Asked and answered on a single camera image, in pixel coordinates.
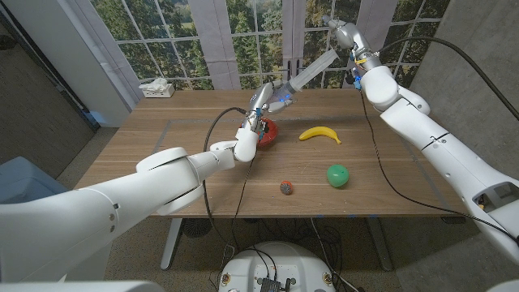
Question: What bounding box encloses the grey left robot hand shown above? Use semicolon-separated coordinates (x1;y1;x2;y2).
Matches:
247;79;295;121

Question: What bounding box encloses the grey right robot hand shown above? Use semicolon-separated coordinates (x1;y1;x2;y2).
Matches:
322;15;373;54

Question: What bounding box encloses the large clear plastic syringe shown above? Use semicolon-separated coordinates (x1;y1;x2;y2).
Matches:
278;48;340;101

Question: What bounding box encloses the red bowl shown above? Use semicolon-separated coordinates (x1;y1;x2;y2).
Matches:
257;118;280;148

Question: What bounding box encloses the yellow toy banana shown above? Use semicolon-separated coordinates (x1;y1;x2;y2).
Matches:
298;126;342;145

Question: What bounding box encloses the green toy apple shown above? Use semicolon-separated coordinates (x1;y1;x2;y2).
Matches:
326;163;350;189

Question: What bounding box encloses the white tissue box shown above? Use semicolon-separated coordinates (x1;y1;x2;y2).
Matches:
139;77;176;99

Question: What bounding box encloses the printed window backdrop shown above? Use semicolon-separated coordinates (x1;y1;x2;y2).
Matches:
88;0;451;91

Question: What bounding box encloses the black round grille object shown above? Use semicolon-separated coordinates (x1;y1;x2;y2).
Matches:
182;218;212;238

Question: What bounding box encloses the white robot torso base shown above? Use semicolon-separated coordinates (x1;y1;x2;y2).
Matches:
217;241;337;292

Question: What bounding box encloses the white table leg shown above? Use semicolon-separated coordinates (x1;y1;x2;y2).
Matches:
160;217;183;271

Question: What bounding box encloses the grey table leg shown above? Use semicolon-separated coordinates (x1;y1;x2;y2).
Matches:
367;217;394;272

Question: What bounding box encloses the blue plastic bin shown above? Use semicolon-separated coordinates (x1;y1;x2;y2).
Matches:
0;156;70;206

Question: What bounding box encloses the white robot chest edge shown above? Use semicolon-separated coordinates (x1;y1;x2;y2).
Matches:
0;280;165;292

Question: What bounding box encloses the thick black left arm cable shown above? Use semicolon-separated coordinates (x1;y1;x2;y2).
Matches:
202;106;248;248

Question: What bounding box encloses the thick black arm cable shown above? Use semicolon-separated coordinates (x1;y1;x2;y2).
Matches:
202;106;248;248
377;35;519;122

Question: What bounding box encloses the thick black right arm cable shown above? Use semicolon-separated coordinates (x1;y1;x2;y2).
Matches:
377;35;519;122

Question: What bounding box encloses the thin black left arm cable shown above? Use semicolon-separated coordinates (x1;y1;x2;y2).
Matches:
230;156;255;251

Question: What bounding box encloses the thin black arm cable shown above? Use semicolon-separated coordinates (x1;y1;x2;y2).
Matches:
230;156;255;251
358;89;519;247

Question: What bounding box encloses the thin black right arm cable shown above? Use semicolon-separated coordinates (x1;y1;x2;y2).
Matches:
358;89;519;247

